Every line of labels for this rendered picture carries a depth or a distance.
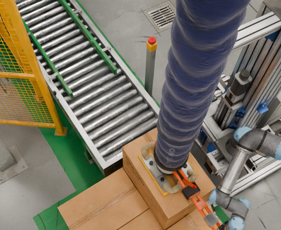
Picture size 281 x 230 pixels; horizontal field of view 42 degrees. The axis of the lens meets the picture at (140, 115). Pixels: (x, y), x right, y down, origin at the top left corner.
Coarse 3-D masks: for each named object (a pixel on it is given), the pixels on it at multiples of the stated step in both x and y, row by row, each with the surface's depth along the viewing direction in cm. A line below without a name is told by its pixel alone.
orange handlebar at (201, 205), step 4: (176, 172) 243; (180, 172) 243; (176, 176) 242; (184, 176) 242; (180, 180) 240; (188, 180) 240; (184, 184) 239; (200, 196) 236; (192, 200) 235; (200, 200) 235; (196, 204) 233; (200, 204) 233; (204, 204) 233; (200, 208) 232; (208, 208) 233; (200, 212) 232; (208, 212) 231; (204, 216) 230; (216, 224) 228; (212, 228) 227
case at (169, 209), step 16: (128, 144) 266; (144, 144) 266; (128, 160) 268; (192, 160) 262; (144, 176) 255; (144, 192) 273; (160, 192) 250; (208, 192) 251; (160, 208) 249; (176, 208) 246; (192, 208) 269; (160, 224) 278
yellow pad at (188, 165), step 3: (189, 162) 259; (186, 165) 255; (189, 165) 257; (183, 168) 256; (186, 168) 256; (189, 168) 256; (192, 168) 257; (183, 171) 255; (186, 171) 255; (195, 171) 256; (186, 174) 254
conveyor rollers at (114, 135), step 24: (24, 0) 383; (48, 0) 385; (48, 24) 373; (72, 24) 369; (72, 48) 355; (48, 72) 343; (96, 72) 343; (120, 72) 345; (96, 120) 320; (120, 120) 320; (144, 120) 322; (96, 144) 309; (120, 144) 310
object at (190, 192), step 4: (196, 184) 238; (184, 188) 237; (188, 188) 237; (192, 188) 237; (196, 188) 237; (184, 192) 235; (188, 192) 236; (192, 192) 236; (196, 192) 236; (188, 196) 235; (192, 196) 234
